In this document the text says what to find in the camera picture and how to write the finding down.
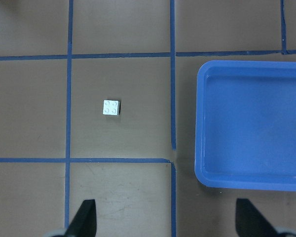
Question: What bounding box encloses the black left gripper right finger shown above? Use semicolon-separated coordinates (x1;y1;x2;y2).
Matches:
236;198;278;237

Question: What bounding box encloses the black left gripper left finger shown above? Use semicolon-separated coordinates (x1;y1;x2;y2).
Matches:
64;199;97;237

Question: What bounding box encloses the white block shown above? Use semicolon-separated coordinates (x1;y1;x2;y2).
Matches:
103;100;120;116

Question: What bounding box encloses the blue plastic tray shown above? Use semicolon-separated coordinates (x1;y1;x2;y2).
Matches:
194;60;296;192

